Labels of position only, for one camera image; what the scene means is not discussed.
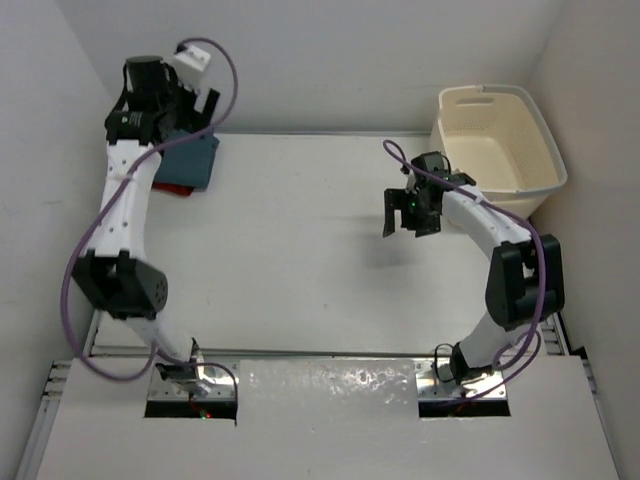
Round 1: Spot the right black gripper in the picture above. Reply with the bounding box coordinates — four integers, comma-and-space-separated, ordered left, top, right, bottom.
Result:
385, 188, 441, 238

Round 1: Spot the blue t shirt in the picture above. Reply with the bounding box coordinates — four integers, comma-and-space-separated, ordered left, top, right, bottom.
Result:
153, 134, 219, 191

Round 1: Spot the red t shirt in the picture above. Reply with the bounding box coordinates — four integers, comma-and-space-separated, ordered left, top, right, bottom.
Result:
152, 182, 194, 197

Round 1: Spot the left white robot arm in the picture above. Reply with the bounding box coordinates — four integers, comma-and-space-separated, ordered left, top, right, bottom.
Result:
71, 47, 219, 378

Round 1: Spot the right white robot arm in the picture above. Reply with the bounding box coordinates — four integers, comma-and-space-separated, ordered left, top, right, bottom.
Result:
383, 142, 565, 385

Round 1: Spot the cream plastic laundry basket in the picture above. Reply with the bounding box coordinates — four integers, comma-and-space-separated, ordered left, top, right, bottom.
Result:
429, 85, 568, 218

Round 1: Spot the white foreground cover board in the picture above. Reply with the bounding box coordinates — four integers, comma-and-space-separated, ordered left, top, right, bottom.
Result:
38, 356, 617, 479

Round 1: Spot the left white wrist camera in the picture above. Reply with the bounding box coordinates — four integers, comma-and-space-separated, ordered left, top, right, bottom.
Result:
171, 45, 211, 91

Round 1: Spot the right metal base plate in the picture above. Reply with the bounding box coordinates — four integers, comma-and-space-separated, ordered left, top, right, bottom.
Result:
414, 357, 507, 402

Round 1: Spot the metal base plate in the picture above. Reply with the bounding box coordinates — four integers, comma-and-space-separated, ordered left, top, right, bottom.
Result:
147, 357, 240, 401
414, 357, 507, 402

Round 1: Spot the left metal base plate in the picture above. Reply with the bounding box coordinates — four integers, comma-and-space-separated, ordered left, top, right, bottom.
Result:
147, 357, 240, 401

